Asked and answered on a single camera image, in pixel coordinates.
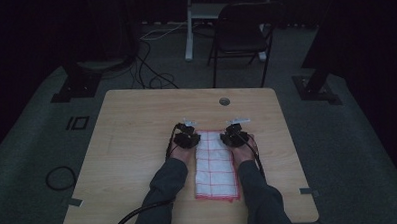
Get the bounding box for person's left hand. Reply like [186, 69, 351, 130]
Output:
[168, 142, 194, 163]

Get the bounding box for black floor cables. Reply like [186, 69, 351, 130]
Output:
[129, 35, 181, 92]

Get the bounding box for black stand with base plate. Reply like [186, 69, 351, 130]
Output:
[49, 59, 104, 104]
[288, 0, 343, 108]

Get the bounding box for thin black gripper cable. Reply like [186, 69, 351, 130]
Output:
[164, 123, 184, 161]
[237, 130, 267, 185]

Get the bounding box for thick black cable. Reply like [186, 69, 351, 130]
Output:
[106, 199, 175, 224]

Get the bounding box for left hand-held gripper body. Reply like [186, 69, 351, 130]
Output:
[172, 117, 203, 151]

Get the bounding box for black tape floor marking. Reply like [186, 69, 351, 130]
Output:
[65, 115, 91, 132]

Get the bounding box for round grey stand base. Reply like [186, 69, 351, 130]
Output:
[76, 57, 127, 72]

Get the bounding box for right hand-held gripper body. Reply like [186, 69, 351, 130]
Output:
[219, 116, 253, 149]

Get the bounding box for person's right hand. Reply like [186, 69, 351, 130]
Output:
[229, 135, 258, 166]

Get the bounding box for grey tape piece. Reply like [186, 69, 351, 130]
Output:
[298, 186, 321, 200]
[67, 197, 85, 209]

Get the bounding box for white floor cable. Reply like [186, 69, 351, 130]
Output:
[138, 21, 189, 42]

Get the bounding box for black cable loop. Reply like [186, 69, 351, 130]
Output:
[44, 164, 79, 192]

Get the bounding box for white cloth with red trim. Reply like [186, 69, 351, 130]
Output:
[192, 128, 242, 203]

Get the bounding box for black folding chair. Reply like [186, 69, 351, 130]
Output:
[205, 1, 289, 91]
[182, 0, 277, 64]

